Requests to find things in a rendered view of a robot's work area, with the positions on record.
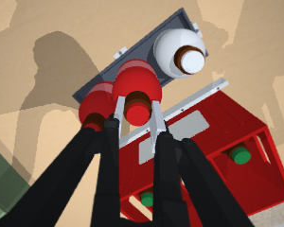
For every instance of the red bottle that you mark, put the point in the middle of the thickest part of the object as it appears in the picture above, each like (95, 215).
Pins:
(97, 106)
(137, 81)

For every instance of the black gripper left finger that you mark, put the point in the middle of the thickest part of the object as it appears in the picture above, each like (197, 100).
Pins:
(43, 203)

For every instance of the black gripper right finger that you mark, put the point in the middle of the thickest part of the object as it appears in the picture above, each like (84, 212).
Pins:
(213, 202)

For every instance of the white bottle with brown band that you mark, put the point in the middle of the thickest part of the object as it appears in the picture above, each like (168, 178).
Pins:
(176, 54)

